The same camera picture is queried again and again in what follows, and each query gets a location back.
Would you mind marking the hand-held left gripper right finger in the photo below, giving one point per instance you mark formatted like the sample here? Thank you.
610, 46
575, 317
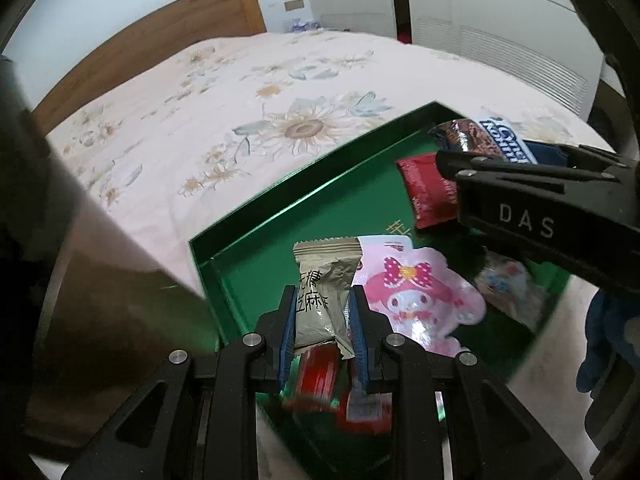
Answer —
357, 340

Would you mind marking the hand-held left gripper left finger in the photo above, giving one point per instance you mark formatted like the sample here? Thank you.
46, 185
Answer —
287, 340

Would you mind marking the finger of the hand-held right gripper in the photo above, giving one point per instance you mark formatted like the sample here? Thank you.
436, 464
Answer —
500, 170
550, 152

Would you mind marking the small red candy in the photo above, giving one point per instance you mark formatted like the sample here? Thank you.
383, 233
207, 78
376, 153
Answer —
315, 375

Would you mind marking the brown white cookie packet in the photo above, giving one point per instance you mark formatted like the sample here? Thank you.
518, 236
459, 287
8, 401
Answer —
470, 132

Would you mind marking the small white candy packet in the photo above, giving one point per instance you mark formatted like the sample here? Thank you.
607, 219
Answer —
505, 285

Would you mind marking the olive green snack packet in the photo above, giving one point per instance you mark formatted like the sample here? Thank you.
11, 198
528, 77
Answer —
320, 300

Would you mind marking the large red white packet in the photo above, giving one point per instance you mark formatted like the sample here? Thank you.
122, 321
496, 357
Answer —
360, 410

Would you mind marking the pink cartoon character packet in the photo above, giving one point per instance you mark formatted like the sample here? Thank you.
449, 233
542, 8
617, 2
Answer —
420, 300

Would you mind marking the square dark red packet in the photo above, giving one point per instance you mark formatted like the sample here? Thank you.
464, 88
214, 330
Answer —
425, 190

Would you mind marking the green tray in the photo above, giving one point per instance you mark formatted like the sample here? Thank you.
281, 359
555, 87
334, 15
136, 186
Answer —
310, 200

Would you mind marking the person's right hand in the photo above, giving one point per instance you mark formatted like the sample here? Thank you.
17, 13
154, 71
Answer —
610, 330

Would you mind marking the white wardrobe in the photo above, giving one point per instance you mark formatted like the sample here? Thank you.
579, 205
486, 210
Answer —
475, 10

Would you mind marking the brown black electric kettle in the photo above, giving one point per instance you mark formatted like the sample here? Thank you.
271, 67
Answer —
75, 285

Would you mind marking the small bedside clutter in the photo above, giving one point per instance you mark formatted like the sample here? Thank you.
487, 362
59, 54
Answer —
302, 25

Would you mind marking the wooden headboard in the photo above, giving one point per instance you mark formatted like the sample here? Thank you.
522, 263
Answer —
150, 45

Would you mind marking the wall switch plate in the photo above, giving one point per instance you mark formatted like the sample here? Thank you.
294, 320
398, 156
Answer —
294, 5

